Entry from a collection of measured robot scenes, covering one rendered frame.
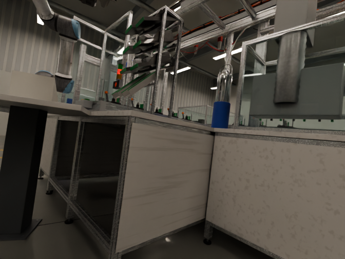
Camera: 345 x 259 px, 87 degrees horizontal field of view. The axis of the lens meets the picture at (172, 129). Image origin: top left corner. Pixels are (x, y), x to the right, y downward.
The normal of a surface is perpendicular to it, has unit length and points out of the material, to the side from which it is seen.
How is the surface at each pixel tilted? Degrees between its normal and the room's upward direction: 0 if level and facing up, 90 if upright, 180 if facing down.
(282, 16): 90
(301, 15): 90
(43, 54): 90
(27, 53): 90
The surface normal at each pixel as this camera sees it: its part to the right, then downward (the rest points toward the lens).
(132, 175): 0.70, 0.06
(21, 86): 0.29, 0.00
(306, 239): -0.70, -0.11
